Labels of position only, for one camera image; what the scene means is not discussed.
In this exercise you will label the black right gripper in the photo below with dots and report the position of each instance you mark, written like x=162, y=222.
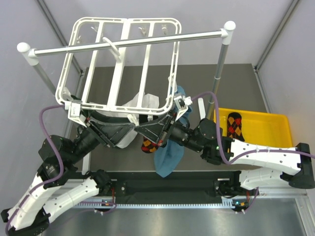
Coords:
x=160, y=130

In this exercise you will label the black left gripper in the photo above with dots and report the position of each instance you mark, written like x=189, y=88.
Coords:
x=110, y=133

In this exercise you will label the argyle sock red yellow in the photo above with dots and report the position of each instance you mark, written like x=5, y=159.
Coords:
x=148, y=146

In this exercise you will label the white square clip hanger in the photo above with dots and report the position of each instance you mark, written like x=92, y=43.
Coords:
x=118, y=50

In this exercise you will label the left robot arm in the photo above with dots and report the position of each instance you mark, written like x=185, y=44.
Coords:
x=36, y=210

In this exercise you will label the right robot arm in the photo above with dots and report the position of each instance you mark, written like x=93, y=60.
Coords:
x=274, y=165

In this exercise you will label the teal blue sock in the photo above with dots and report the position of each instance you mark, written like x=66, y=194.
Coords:
x=167, y=158

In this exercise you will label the yellow plastic bin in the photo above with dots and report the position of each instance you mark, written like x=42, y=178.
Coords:
x=263, y=129

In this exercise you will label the white metal drying rack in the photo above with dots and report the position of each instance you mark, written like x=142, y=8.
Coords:
x=116, y=35

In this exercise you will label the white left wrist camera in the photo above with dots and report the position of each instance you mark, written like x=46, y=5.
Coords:
x=73, y=109

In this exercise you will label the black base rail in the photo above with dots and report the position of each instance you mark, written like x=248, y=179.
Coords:
x=180, y=187

